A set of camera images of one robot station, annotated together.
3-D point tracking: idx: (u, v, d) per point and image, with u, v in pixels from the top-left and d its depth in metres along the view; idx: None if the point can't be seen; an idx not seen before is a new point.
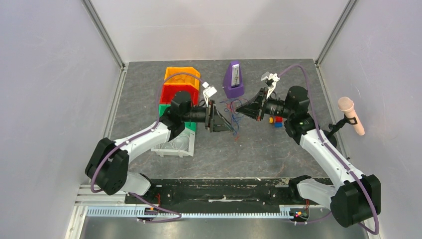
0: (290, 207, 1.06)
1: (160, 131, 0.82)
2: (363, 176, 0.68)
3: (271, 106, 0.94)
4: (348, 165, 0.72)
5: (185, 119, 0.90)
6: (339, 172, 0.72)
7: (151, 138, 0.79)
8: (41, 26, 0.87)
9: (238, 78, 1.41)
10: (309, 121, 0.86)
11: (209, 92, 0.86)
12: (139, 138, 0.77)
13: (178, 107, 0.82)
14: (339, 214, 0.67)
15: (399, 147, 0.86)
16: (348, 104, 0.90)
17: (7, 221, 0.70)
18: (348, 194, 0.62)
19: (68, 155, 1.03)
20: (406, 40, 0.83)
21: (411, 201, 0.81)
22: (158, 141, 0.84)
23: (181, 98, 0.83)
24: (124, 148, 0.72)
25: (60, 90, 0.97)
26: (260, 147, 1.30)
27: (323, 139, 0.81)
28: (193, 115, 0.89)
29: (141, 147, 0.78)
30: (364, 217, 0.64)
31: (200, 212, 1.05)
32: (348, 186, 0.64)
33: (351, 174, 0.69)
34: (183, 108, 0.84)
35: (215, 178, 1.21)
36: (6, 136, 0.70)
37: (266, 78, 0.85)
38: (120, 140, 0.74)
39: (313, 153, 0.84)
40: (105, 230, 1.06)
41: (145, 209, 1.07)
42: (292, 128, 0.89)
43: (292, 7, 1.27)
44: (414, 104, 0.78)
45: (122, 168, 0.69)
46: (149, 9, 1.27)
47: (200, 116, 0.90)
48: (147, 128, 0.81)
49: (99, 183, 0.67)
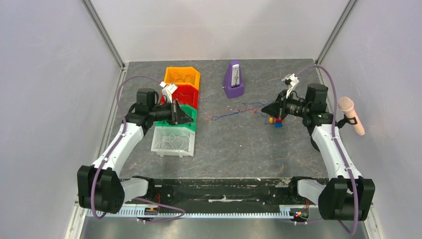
0: (290, 207, 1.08)
1: (132, 132, 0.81)
2: (361, 178, 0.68)
3: (291, 106, 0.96)
4: (349, 163, 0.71)
5: (151, 118, 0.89)
6: (337, 166, 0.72)
7: (126, 142, 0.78)
8: (41, 27, 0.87)
9: (238, 78, 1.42)
10: (327, 116, 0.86)
11: (171, 89, 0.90)
12: (116, 149, 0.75)
13: (146, 97, 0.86)
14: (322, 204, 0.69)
15: (399, 147, 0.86)
16: (348, 104, 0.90)
17: (7, 221, 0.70)
18: (337, 187, 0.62)
19: (67, 155, 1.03)
20: (406, 40, 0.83)
21: (412, 201, 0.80)
22: (134, 142, 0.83)
23: (145, 91, 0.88)
24: (106, 167, 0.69)
25: (60, 90, 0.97)
26: (260, 148, 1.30)
27: (334, 134, 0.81)
28: (158, 112, 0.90)
29: (121, 157, 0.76)
30: (343, 215, 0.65)
31: (200, 212, 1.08)
32: (339, 180, 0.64)
33: (348, 171, 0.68)
34: (149, 100, 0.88)
35: (215, 178, 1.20)
36: (6, 136, 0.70)
37: (286, 78, 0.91)
38: (98, 162, 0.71)
39: (320, 146, 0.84)
40: (104, 230, 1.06)
41: (145, 209, 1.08)
42: (308, 118, 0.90)
43: (292, 7, 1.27)
44: (414, 103, 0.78)
45: (114, 185, 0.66)
46: (149, 9, 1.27)
47: (165, 112, 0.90)
48: (118, 136, 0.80)
49: (101, 207, 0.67)
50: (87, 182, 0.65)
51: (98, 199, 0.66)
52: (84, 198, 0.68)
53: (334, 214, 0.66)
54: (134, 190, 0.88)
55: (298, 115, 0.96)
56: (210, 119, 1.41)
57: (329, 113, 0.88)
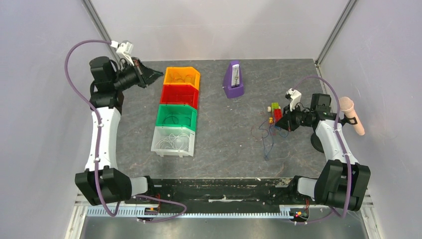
0: (290, 207, 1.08)
1: (108, 118, 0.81)
2: (356, 163, 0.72)
3: (297, 118, 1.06)
4: (347, 150, 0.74)
5: (119, 88, 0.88)
6: (336, 152, 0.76)
7: (109, 132, 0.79)
8: (41, 27, 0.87)
9: (238, 78, 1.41)
10: (332, 114, 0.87)
11: (128, 49, 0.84)
12: (103, 144, 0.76)
13: (103, 71, 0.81)
14: (316, 188, 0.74)
15: (399, 147, 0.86)
16: (348, 104, 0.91)
17: (7, 221, 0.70)
18: (332, 168, 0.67)
19: (67, 155, 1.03)
20: (406, 40, 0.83)
21: (412, 202, 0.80)
22: (115, 124, 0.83)
23: (98, 63, 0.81)
24: (102, 166, 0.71)
25: (59, 90, 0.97)
26: (263, 151, 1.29)
27: (336, 127, 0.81)
28: (124, 80, 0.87)
29: (111, 148, 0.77)
30: (335, 200, 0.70)
31: (200, 212, 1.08)
32: (336, 163, 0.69)
33: (346, 157, 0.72)
34: (108, 72, 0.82)
35: (215, 178, 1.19)
36: (6, 135, 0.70)
37: (286, 93, 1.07)
38: (90, 165, 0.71)
39: (322, 138, 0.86)
40: (105, 230, 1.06)
41: (145, 209, 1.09)
42: (313, 114, 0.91)
43: (292, 7, 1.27)
44: (414, 103, 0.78)
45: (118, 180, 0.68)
46: (149, 8, 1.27)
47: (130, 77, 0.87)
48: (96, 128, 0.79)
49: (112, 199, 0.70)
50: (90, 185, 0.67)
51: (107, 192, 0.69)
52: (94, 198, 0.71)
53: (325, 196, 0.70)
54: (135, 186, 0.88)
55: (303, 124, 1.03)
56: (210, 119, 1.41)
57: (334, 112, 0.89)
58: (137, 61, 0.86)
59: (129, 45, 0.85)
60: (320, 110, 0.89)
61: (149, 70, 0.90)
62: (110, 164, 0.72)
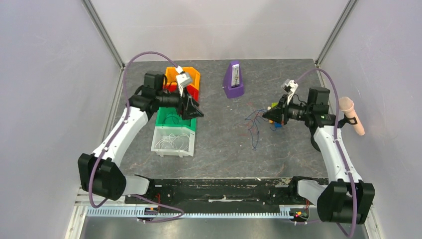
0: (290, 207, 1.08)
1: (135, 118, 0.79)
2: (360, 180, 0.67)
3: (293, 111, 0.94)
4: (350, 166, 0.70)
5: (158, 102, 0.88)
6: (338, 169, 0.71)
7: (128, 130, 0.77)
8: (41, 27, 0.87)
9: (238, 78, 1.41)
10: (330, 117, 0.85)
11: (185, 81, 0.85)
12: (117, 138, 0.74)
13: (154, 79, 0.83)
14: (320, 204, 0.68)
15: (399, 147, 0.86)
16: (348, 104, 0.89)
17: (7, 221, 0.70)
18: (336, 190, 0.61)
19: (67, 155, 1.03)
20: (406, 40, 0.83)
21: (412, 202, 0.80)
22: (138, 127, 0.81)
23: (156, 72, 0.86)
24: (106, 156, 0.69)
25: (59, 89, 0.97)
26: (254, 146, 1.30)
27: (336, 136, 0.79)
28: (166, 99, 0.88)
29: (123, 145, 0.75)
30: (341, 217, 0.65)
31: (200, 212, 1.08)
32: (339, 183, 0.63)
33: (349, 175, 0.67)
34: (158, 83, 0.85)
35: (214, 178, 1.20)
36: (6, 136, 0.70)
37: (285, 84, 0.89)
38: (98, 151, 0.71)
39: (321, 147, 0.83)
40: (105, 230, 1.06)
41: (145, 209, 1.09)
42: (311, 119, 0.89)
43: (292, 8, 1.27)
44: (414, 103, 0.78)
45: (114, 175, 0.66)
46: (149, 9, 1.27)
47: (173, 99, 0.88)
48: (120, 123, 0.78)
49: (101, 193, 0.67)
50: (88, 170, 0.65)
51: (98, 184, 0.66)
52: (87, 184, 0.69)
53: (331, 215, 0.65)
54: (134, 186, 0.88)
55: (301, 119, 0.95)
56: (210, 119, 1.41)
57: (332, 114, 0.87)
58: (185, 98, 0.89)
59: (189, 78, 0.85)
60: (317, 113, 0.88)
61: (192, 109, 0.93)
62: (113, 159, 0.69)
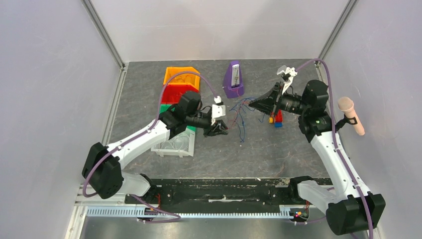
0: (290, 208, 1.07)
1: (158, 132, 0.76)
2: (369, 193, 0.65)
3: (287, 102, 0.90)
4: (356, 179, 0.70)
5: (188, 122, 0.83)
6: (345, 183, 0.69)
7: (146, 140, 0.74)
8: (41, 27, 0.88)
9: (238, 78, 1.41)
10: (326, 121, 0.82)
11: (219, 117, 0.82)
12: (134, 142, 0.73)
13: (188, 105, 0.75)
14: (331, 220, 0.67)
15: (399, 148, 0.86)
16: (348, 105, 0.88)
17: (8, 221, 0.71)
18: (349, 208, 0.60)
19: (68, 155, 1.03)
20: (406, 40, 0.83)
21: (411, 202, 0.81)
22: (157, 141, 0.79)
23: (193, 96, 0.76)
24: (116, 155, 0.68)
25: (60, 90, 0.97)
26: (242, 139, 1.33)
27: (337, 144, 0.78)
28: (197, 120, 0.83)
29: (136, 150, 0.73)
30: (356, 229, 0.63)
31: (200, 212, 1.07)
32: (350, 200, 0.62)
33: (358, 189, 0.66)
34: (192, 107, 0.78)
35: (215, 178, 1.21)
36: (6, 136, 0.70)
37: (282, 72, 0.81)
38: (113, 146, 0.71)
39: (321, 155, 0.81)
40: (105, 230, 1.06)
41: (145, 209, 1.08)
42: (305, 125, 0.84)
43: (292, 7, 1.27)
44: (414, 104, 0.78)
45: (115, 176, 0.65)
46: (149, 9, 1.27)
47: (203, 123, 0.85)
48: (144, 130, 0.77)
49: (95, 185, 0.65)
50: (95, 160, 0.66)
51: (96, 178, 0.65)
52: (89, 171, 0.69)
53: (346, 229, 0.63)
54: (133, 187, 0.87)
55: (295, 111, 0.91)
56: None
57: (327, 115, 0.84)
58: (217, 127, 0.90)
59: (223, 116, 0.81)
60: (312, 116, 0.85)
61: (219, 129, 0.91)
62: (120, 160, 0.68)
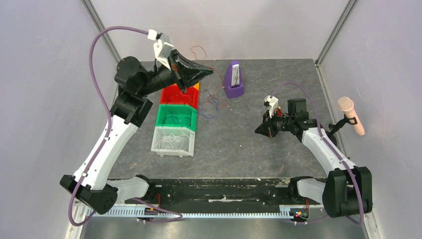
0: (290, 208, 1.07)
1: (118, 133, 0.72)
2: (355, 167, 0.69)
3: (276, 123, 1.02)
4: (342, 155, 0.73)
5: (149, 89, 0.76)
6: (331, 161, 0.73)
7: (111, 148, 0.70)
8: (41, 27, 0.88)
9: (238, 78, 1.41)
10: (312, 121, 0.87)
11: (164, 53, 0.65)
12: (98, 160, 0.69)
13: (127, 86, 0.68)
14: (326, 202, 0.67)
15: (399, 147, 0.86)
16: (348, 104, 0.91)
17: (8, 221, 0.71)
18: (335, 179, 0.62)
19: (68, 155, 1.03)
20: (406, 39, 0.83)
21: (412, 201, 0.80)
22: (124, 140, 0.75)
23: (127, 72, 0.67)
24: (85, 183, 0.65)
25: (59, 89, 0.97)
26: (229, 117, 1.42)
27: (322, 134, 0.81)
28: (157, 81, 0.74)
29: (106, 165, 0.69)
30: (349, 209, 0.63)
31: (200, 212, 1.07)
32: (337, 172, 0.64)
33: (343, 163, 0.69)
34: (134, 82, 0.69)
35: (215, 178, 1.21)
36: (6, 136, 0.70)
37: (264, 100, 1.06)
38: (78, 174, 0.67)
39: (311, 148, 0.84)
40: (105, 230, 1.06)
41: (145, 209, 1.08)
42: (294, 127, 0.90)
43: (292, 7, 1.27)
44: (414, 103, 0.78)
45: (96, 199, 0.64)
46: (149, 8, 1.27)
47: (164, 76, 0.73)
48: (101, 140, 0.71)
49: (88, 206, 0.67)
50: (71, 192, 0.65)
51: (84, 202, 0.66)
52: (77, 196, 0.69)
53: (340, 209, 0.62)
54: (132, 190, 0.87)
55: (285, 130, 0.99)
56: (210, 119, 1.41)
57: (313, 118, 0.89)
58: (176, 65, 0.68)
59: (165, 46, 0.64)
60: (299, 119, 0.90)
61: (189, 70, 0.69)
62: (92, 186, 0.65)
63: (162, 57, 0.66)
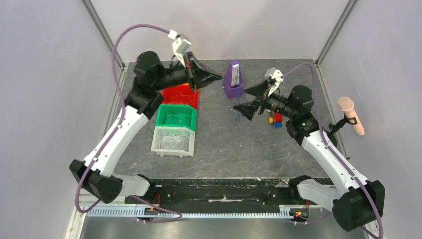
0: (290, 207, 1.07)
1: (130, 122, 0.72)
2: (368, 181, 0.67)
3: (273, 103, 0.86)
4: (353, 170, 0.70)
5: (162, 85, 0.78)
6: (343, 177, 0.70)
7: (122, 136, 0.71)
8: (41, 27, 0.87)
9: (238, 78, 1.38)
10: (312, 122, 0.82)
11: (182, 47, 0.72)
12: (109, 146, 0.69)
13: (145, 77, 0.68)
14: (340, 218, 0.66)
15: (399, 147, 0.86)
16: (348, 104, 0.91)
17: (8, 221, 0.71)
18: (353, 201, 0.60)
19: (67, 155, 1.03)
20: (406, 39, 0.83)
21: (411, 200, 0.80)
22: (134, 130, 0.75)
23: (146, 64, 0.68)
24: (95, 168, 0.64)
25: (59, 89, 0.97)
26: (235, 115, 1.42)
27: (326, 141, 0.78)
28: (171, 78, 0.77)
29: (116, 152, 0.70)
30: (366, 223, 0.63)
31: (200, 212, 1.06)
32: (353, 193, 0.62)
33: (357, 180, 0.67)
34: (151, 75, 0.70)
35: (215, 178, 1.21)
36: (6, 136, 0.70)
37: (272, 76, 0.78)
38: (89, 159, 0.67)
39: (314, 156, 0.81)
40: (105, 230, 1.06)
41: (145, 209, 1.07)
42: (293, 129, 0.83)
43: (292, 7, 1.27)
44: (414, 103, 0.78)
45: (106, 185, 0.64)
46: (149, 9, 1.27)
47: (179, 75, 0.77)
48: (114, 128, 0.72)
49: (95, 193, 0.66)
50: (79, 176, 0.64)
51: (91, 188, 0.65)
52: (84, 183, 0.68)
53: (356, 224, 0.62)
54: (133, 187, 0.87)
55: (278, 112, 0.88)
56: (210, 119, 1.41)
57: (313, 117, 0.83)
58: (190, 62, 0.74)
59: (185, 43, 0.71)
60: (299, 119, 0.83)
61: (202, 71, 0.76)
62: (102, 171, 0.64)
63: (179, 53, 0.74)
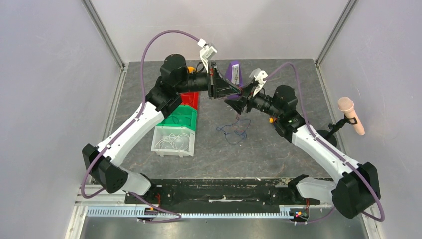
0: (290, 208, 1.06)
1: (147, 117, 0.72)
2: (359, 165, 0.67)
3: (259, 101, 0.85)
4: (343, 156, 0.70)
5: (183, 89, 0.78)
6: (335, 165, 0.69)
7: (138, 129, 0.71)
8: (41, 27, 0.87)
9: (238, 79, 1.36)
10: (297, 118, 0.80)
11: (209, 55, 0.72)
12: (124, 135, 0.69)
13: (169, 77, 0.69)
14: (342, 207, 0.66)
15: (399, 147, 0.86)
16: (348, 104, 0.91)
17: (8, 221, 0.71)
18: (349, 185, 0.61)
19: (67, 155, 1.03)
20: (406, 39, 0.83)
21: (411, 200, 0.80)
22: (150, 126, 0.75)
23: (172, 65, 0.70)
24: (107, 154, 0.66)
25: (59, 90, 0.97)
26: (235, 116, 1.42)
27: (314, 134, 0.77)
28: (192, 84, 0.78)
29: (129, 144, 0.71)
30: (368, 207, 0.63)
31: (200, 212, 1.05)
32: (347, 179, 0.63)
33: (348, 165, 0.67)
34: (175, 76, 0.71)
35: (215, 178, 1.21)
36: (6, 136, 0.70)
37: (256, 78, 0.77)
38: (102, 145, 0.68)
39: (304, 149, 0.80)
40: (105, 230, 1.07)
41: (145, 209, 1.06)
42: (281, 128, 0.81)
43: (292, 7, 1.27)
44: (414, 104, 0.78)
45: (114, 174, 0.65)
46: (149, 9, 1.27)
47: (201, 82, 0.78)
48: (131, 119, 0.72)
49: (100, 181, 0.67)
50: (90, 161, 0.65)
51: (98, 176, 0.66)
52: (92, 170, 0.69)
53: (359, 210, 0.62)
54: (136, 183, 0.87)
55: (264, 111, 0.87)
56: (210, 119, 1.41)
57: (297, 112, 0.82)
58: (213, 70, 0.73)
59: (211, 50, 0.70)
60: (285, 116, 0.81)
61: (224, 81, 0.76)
62: (113, 159, 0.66)
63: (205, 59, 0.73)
